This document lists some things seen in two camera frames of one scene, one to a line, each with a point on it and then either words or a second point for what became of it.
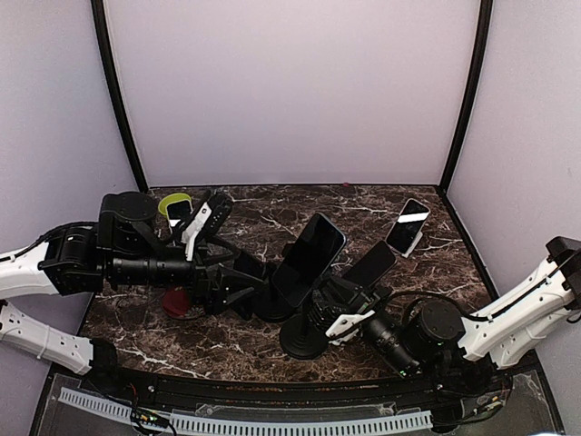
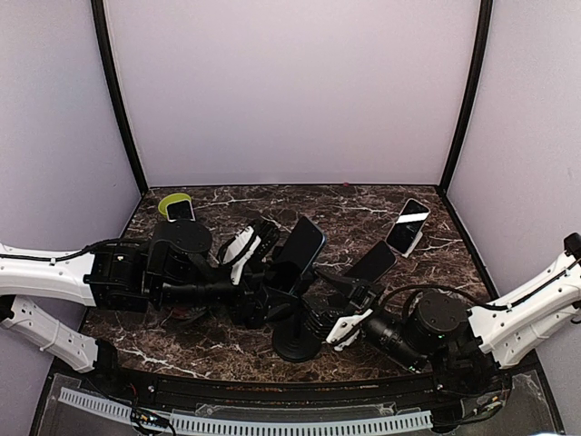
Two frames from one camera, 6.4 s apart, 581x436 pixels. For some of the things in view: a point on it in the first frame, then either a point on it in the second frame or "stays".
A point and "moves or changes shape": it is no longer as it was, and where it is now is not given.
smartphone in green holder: [177, 210] stays
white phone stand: [418, 237] stays
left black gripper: [214, 299] to [258, 315]
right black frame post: [485, 20] stays
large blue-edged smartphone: [309, 260] moves or changes shape
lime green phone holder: [172, 198] stays
